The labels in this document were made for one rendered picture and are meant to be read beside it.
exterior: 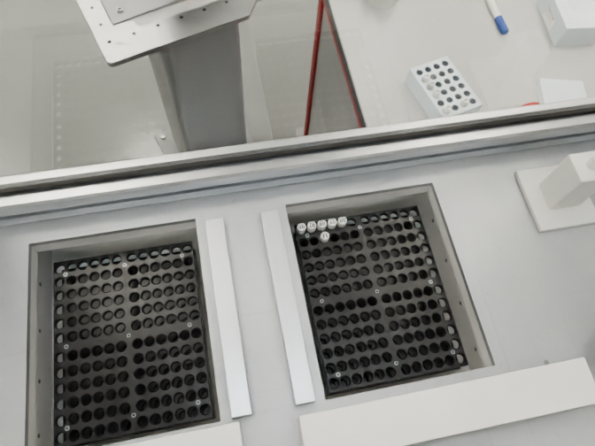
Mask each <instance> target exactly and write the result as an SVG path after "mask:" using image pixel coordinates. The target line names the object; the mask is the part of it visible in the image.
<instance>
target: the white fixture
mask: <svg viewBox="0 0 595 446"><path fill-rule="evenodd" d="M514 175H515V177H516V180H517V181H518V183H519V186H520V188H521V190H522V193H523V196H524V198H525V200H526V203H527V205H528V207H529V210H530V213H531V215H532V217H533V220H534V221H535V223H536V226H537V230H538V232H539V233H543V232H548V231H553V230H559V229H564V228H570V227H579V226H584V225H590V224H595V207H594V205H593V203H592V201H591V198H590V196H591V195H593V194H594V193H595V151H589V152H583V153H577V154H571V155H568V156H567V157H566V158H565V159H564V160H563V161H562V162H561V163H560V164H559V165H551V166H546V167H539V168H533V169H528V170H521V171H517V172H515V174H514Z"/></svg>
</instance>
